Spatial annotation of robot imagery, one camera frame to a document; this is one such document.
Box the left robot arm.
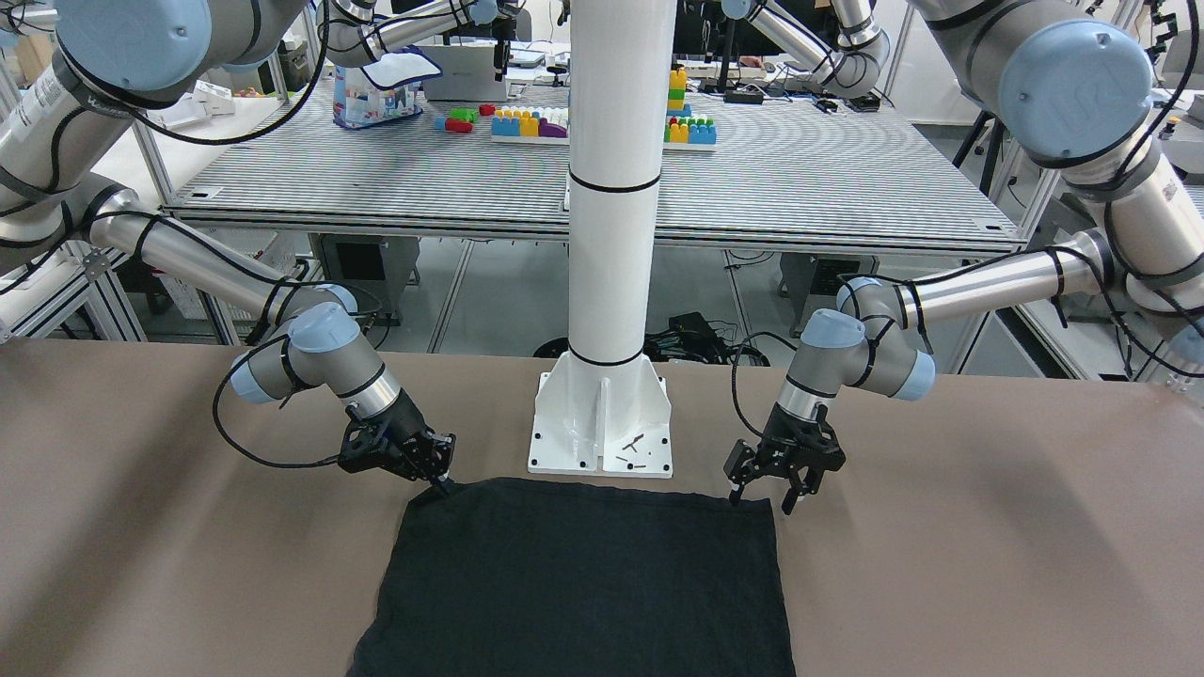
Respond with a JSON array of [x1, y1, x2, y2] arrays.
[[722, 1, 1202, 512]]

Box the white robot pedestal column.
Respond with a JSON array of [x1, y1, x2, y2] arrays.
[[529, 1, 675, 479]]

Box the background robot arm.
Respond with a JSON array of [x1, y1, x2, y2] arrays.
[[720, 1, 891, 100]]

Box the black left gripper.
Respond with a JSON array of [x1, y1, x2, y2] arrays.
[[722, 404, 846, 516]]

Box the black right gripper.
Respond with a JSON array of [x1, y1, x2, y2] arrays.
[[337, 390, 455, 496]]

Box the black printed t-shirt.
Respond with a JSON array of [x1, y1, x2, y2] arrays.
[[348, 479, 796, 676]]

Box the grey slatted work table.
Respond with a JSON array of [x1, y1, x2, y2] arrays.
[[169, 86, 1027, 258]]

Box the colourful toy blocks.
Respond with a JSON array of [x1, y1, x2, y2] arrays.
[[433, 65, 720, 151]]

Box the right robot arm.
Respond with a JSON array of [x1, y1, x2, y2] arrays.
[[2, 1, 455, 493]]

